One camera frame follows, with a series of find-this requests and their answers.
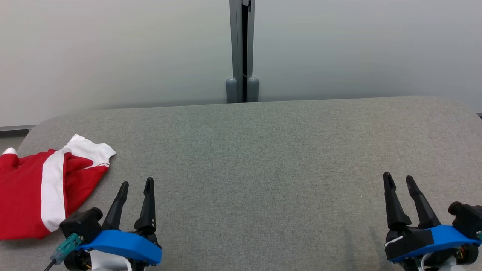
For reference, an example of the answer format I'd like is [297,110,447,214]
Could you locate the red shorts with white stripe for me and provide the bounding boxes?
[0,148,73,241]

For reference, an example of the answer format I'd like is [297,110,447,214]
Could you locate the grey partition post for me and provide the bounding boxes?
[229,0,256,103]

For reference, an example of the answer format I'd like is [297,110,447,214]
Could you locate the grey rounded post foot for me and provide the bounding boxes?
[225,77,238,104]
[247,76,259,103]

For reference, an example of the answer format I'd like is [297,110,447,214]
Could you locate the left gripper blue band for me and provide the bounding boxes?
[65,177,162,271]

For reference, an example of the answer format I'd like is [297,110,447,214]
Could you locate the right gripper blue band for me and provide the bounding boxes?
[383,172,482,271]

